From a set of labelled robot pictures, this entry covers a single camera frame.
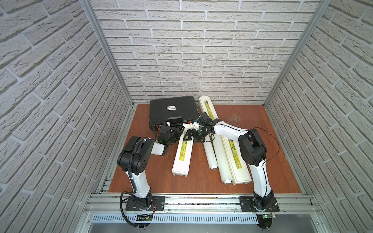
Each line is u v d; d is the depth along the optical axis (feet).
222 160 2.74
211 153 2.92
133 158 1.55
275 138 3.31
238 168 2.54
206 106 3.51
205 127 2.46
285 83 3.29
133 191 1.92
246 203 2.43
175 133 2.78
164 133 2.47
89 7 2.29
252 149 1.80
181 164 2.59
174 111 3.51
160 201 2.43
